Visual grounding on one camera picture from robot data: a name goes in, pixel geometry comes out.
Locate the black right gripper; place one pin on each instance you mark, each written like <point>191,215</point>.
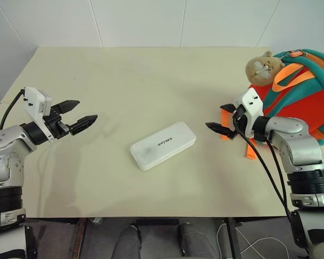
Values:
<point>240,112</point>

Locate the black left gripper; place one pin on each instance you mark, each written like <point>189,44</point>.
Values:
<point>56,126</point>

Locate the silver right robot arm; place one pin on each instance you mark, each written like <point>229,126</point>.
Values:
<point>297,140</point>

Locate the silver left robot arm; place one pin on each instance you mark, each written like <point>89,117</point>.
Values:
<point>8,151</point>

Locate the white rectangular case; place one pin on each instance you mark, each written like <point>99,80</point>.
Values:
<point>162,147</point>

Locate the teal red orange backpack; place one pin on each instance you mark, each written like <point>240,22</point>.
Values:
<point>302,94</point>

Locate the brown plush toy pendant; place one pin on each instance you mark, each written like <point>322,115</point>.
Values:
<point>259,70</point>

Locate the black table leg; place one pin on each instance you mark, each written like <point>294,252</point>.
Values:
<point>233,237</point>

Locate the brown table leg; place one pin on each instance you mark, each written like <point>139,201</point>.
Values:
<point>79,237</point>

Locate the black table crossbar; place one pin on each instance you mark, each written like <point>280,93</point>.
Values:
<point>156,222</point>

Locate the dark grey rounded shape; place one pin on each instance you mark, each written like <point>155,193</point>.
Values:
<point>128,242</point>
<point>190,241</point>

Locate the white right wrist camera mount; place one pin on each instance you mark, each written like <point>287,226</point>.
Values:
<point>252,103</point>

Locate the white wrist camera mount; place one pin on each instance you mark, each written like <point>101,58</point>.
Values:
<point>35,101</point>
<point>252,103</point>

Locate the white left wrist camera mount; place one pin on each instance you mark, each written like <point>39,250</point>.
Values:
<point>35,101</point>

